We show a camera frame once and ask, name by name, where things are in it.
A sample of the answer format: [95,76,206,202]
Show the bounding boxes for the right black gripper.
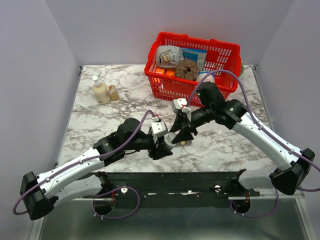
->
[168,105,213,145]

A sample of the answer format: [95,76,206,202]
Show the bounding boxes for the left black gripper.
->
[123,133,173,160]

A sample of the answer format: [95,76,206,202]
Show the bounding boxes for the white pill bottle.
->
[164,132,177,150]

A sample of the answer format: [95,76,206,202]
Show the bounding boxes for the grey weekly pill organizer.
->
[175,140,192,147]

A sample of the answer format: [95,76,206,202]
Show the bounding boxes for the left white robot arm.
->
[19,116,176,221]

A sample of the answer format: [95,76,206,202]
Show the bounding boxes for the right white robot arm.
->
[168,82,315,196]

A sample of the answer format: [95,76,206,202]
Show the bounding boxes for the orange fruit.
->
[164,68,175,77]

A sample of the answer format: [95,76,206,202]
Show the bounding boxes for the white blue tub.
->
[195,70,216,83]

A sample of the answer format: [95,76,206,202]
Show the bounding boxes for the orange small box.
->
[155,67,166,75]

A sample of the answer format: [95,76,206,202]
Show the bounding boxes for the brown round paper package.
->
[175,59,198,81]

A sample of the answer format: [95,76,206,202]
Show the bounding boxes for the red plastic shopping basket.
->
[144,32,242,101]

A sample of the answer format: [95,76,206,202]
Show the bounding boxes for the small amber bottle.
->
[108,85,120,101]

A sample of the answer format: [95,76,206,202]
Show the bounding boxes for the silver snack pouch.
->
[156,45,184,69]

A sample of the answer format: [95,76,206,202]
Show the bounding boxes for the blue packet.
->
[181,47,208,70]

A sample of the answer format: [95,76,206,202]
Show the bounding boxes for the yellow liquid bottle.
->
[92,76,111,105]

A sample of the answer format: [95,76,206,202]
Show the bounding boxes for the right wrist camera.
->
[171,98,191,114]

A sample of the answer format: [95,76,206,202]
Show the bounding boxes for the black table front rail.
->
[93,171,250,209]

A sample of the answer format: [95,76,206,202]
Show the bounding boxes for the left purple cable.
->
[12,110,160,221]

